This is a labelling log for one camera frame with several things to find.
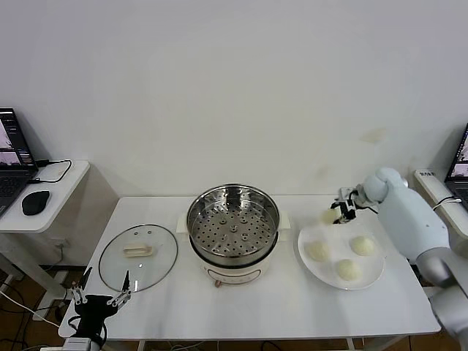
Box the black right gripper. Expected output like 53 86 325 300
330 199 359 225

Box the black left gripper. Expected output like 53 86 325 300
70 266 132 340

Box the white steamed baozi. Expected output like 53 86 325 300
336 258 362 282
350 235 377 257
320 208 339 226
306 241 331 263

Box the round glass pot lid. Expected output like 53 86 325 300
98 224 179 293

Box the perforated steel steamer basket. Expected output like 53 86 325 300
186 184 282 261

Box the round white plate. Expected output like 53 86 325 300
297 219 386 292

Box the black computer mouse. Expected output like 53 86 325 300
20 189 50 216

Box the cream electric cooking pot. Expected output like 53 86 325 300
176 211 293 290

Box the black open laptop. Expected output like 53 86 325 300
0 107 39 216
445 123 468 213

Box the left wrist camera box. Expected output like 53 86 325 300
39 336 92 351

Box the black laptop cable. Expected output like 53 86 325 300
29 159 73 184

